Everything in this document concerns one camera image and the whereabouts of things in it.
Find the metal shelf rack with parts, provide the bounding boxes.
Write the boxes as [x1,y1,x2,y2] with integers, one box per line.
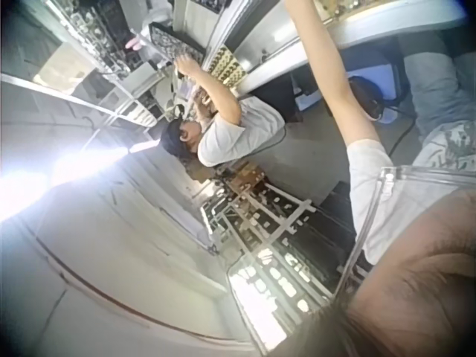
[0,0,176,132]

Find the metal rack with black trays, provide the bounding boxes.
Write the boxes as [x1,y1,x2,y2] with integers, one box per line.
[199,159,373,355]

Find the black cable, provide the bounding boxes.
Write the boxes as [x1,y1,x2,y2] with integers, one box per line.
[379,103,418,158]

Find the white workbench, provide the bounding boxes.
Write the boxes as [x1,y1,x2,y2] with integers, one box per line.
[208,0,476,94]

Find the yellow and black parts tray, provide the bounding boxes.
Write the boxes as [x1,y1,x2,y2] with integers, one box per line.
[207,44,248,89]

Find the black tray of small parts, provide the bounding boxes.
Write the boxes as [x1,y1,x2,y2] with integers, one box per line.
[147,21,208,67]

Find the tray of gold parts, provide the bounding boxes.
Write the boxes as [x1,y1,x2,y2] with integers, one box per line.
[312,0,376,24]

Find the blue plastic stool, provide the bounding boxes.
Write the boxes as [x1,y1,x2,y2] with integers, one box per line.
[347,61,402,124]

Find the person's legs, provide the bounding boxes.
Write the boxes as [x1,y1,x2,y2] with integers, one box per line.
[403,44,476,135]

